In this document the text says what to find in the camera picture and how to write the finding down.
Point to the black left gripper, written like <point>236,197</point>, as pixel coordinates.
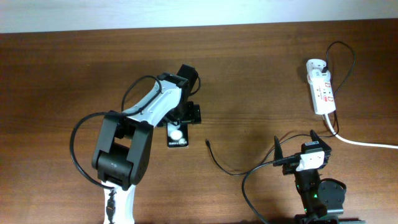
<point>193,115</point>

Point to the white power strip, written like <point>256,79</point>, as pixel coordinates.
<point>322,98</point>

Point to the black Galaxy flip phone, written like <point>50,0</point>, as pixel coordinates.
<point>177,135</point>

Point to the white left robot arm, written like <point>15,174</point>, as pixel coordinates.
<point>122,152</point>

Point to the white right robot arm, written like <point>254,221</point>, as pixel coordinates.
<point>322,199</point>

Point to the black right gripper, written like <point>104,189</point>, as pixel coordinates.
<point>290,164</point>

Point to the white charger adapter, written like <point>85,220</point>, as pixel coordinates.
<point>315,71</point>

